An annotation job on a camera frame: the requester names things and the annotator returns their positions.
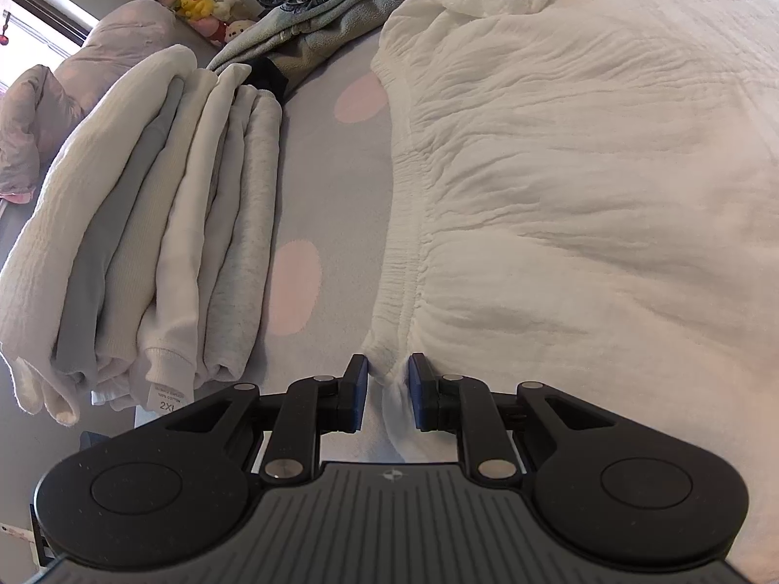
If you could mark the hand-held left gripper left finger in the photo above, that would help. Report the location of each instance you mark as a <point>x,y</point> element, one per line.
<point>361,389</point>

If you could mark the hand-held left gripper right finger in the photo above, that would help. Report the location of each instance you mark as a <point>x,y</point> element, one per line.
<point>418,392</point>

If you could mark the white crinkle pants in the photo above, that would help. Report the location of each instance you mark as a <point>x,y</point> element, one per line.
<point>578,194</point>

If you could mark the stack of folded light clothes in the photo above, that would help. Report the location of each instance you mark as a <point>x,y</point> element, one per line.
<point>152,225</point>

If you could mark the grey and floral folded clothes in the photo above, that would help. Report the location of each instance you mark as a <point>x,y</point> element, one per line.
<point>341,30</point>

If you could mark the pale pink duvet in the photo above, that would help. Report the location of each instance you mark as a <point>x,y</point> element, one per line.
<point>122,30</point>

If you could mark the window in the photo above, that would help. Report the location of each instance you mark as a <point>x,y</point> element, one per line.
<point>30,42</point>

